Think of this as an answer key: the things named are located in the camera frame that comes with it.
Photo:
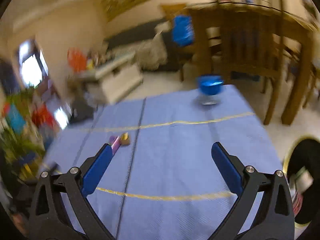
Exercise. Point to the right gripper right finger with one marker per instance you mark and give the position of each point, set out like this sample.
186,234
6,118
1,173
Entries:
274,218

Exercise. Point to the green potted plant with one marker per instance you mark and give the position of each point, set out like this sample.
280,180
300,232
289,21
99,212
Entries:
20,139

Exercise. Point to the blue lidded glass jar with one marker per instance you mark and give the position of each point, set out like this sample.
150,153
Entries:
210,87

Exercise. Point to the dark sofa with lace cover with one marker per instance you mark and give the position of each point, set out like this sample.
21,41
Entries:
152,44

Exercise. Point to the orange bag on cabinet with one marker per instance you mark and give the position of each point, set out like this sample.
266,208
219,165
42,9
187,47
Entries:
76,60

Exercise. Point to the purple green tube wrapper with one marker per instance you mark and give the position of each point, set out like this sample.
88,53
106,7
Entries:
117,141

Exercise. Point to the blue plastic bag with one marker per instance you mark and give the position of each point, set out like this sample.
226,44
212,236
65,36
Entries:
183,32

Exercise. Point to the wooden dining table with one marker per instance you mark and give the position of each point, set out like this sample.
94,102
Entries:
208,56

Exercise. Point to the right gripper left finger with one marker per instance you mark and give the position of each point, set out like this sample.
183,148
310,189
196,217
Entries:
48,216

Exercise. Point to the wooden dining chair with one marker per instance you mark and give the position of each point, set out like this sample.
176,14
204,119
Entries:
251,39

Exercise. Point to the blue tablecloth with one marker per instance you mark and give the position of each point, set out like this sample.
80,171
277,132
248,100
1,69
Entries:
164,184

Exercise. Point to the white tv cabinet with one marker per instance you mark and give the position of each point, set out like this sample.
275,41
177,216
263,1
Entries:
110,82

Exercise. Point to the white round trash bin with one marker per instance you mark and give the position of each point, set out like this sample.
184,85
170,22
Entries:
301,169

